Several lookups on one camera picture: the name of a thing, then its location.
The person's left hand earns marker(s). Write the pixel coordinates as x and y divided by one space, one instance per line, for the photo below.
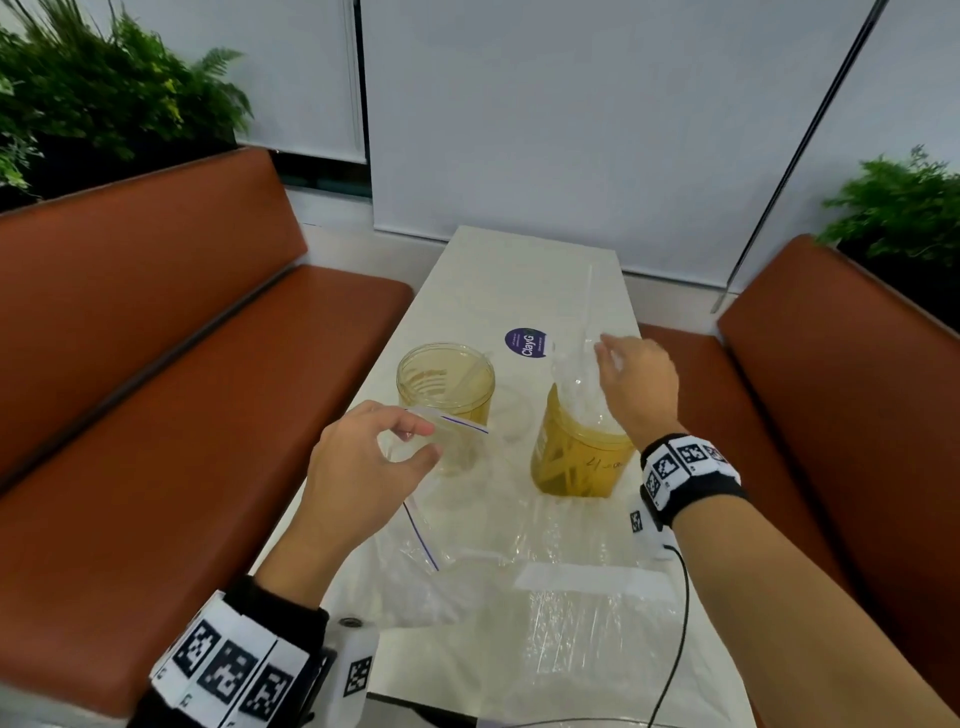
352 480

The person's right hand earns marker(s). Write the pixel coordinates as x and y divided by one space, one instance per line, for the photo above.
645 390

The fanned cluster of white straws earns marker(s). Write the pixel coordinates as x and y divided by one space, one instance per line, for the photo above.
581 390

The yellow plastic jar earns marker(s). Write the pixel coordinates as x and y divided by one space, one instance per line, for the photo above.
570 465
442 375

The clear zip plastic bag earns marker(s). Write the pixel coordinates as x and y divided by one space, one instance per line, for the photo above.
450 540

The person's right forearm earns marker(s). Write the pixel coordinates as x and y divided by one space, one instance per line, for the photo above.
795 630

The clear plastic bag white label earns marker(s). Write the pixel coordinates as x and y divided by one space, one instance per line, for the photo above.
600 645

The black marker wristband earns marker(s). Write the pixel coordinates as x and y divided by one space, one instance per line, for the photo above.
225 667
690 472

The round purple sticker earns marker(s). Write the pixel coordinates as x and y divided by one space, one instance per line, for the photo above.
526 342

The orange leather bench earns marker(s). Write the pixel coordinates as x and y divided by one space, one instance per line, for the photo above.
165 397
832 405

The black table base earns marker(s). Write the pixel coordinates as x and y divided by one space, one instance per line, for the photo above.
420 716

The thin black window bar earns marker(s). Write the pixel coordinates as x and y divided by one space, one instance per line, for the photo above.
799 154

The black planter box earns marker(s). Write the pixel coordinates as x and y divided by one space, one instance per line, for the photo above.
52 180
922 292

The green fern plants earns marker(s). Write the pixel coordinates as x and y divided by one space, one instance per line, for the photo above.
97 97
900 210

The white roller blind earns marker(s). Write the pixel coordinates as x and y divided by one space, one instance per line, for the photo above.
300 75

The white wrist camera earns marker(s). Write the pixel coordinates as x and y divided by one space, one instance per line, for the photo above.
352 675
649 532

